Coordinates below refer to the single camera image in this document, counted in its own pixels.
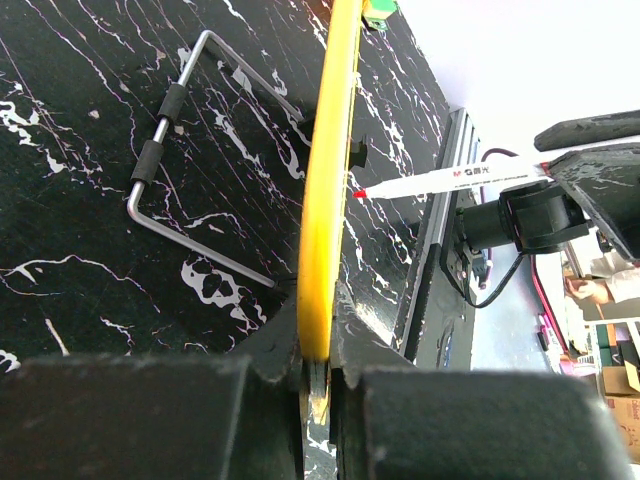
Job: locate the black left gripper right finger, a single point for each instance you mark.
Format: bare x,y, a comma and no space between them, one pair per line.
392,420

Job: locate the orange sponge pack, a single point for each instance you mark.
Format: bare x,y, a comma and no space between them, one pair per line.
376,13

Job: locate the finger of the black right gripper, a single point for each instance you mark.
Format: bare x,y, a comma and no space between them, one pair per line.
604,181
588,130

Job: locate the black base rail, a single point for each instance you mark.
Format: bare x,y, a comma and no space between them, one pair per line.
434,324

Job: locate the yellow framed whiteboard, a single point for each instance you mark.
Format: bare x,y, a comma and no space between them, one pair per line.
325,187

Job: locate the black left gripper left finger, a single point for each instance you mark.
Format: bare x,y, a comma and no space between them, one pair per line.
173,416

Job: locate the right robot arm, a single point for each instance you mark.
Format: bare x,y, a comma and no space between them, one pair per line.
538,217

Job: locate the red capped white marker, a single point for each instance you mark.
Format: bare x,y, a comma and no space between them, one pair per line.
458,178

